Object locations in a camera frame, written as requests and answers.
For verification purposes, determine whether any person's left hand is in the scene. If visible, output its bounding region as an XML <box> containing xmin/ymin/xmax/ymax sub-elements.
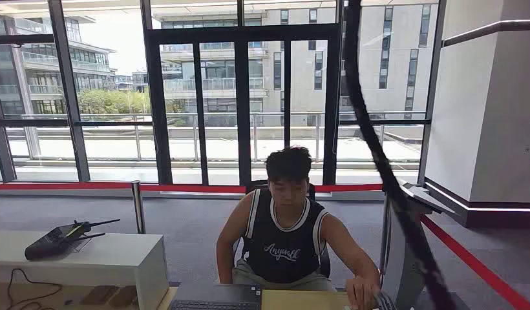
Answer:
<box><xmin>345</xmin><ymin>276</ymin><xmax>381</xmax><ymax>310</ymax></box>

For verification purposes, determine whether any person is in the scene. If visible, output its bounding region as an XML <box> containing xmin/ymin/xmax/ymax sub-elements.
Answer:
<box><xmin>217</xmin><ymin>146</ymin><xmax>381</xmax><ymax>310</ymax></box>

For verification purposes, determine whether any grey kiosk stand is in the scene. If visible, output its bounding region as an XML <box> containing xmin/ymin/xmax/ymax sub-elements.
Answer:
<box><xmin>378</xmin><ymin>180</ymin><xmax>456</xmax><ymax>310</ymax></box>

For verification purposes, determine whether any black mesh office chair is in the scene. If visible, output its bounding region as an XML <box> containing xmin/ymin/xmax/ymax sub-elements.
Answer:
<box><xmin>233</xmin><ymin>180</ymin><xmax>332</xmax><ymax>279</ymax></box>

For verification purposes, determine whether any dark grey laptop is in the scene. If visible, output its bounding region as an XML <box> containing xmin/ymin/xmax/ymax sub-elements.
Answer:
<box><xmin>168</xmin><ymin>284</ymin><xmax>263</xmax><ymax>310</ymax></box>

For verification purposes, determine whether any metal balcony railing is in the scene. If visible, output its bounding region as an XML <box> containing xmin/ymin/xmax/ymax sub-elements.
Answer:
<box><xmin>8</xmin><ymin>112</ymin><xmax>427</xmax><ymax>163</ymax></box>

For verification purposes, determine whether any long red barrier belt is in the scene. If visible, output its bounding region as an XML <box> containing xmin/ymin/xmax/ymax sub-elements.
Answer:
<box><xmin>0</xmin><ymin>182</ymin><xmax>383</xmax><ymax>194</ymax></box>

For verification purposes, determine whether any black router with antennas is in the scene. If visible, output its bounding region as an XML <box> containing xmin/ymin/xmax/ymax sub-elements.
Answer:
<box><xmin>24</xmin><ymin>218</ymin><xmax>121</xmax><ymax>262</ymax></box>

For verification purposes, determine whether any chrome stanchion post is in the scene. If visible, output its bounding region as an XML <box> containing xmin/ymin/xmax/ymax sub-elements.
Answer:
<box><xmin>378</xmin><ymin>190</ymin><xmax>388</xmax><ymax>284</ymax></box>
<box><xmin>131</xmin><ymin>180</ymin><xmax>147</xmax><ymax>235</ymax></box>

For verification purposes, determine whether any thick black braided cable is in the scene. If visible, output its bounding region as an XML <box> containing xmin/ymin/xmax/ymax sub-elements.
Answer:
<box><xmin>342</xmin><ymin>0</ymin><xmax>458</xmax><ymax>310</ymax></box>

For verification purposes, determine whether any black glass door frame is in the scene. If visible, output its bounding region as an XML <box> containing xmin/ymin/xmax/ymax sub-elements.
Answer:
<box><xmin>145</xmin><ymin>23</ymin><xmax>343</xmax><ymax>187</ymax></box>

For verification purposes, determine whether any thin black cable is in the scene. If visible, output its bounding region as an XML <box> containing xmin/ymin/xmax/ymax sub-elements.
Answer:
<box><xmin>7</xmin><ymin>268</ymin><xmax>64</xmax><ymax>310</ymax></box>

